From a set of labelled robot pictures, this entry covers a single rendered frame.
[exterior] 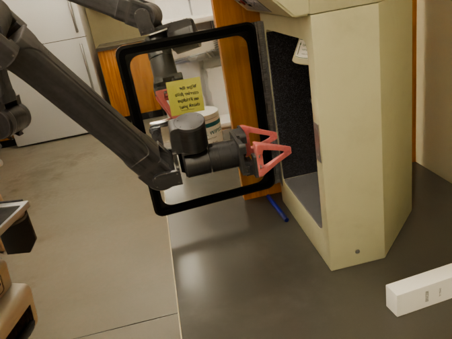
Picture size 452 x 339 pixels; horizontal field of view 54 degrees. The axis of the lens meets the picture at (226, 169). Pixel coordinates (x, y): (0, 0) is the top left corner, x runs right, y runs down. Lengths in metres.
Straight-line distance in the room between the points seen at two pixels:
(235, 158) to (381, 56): 0.32
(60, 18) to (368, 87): 5.04
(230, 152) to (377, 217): 0.30
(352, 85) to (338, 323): 0.39
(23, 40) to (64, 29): 4.91
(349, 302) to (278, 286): 0.13
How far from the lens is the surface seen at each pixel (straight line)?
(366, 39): 0.76
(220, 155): 0.87
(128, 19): 1.08
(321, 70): 0.74
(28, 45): 0.74
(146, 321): 2.37
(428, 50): 1.27
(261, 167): 0.85
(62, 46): 5.66
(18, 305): 1.35
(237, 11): 1.07
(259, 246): 0.99
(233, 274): 0.92
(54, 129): 5.88
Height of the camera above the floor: 1.48
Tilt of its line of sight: 23 degrees down
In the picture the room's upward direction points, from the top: 10 degrees counter-clockwise
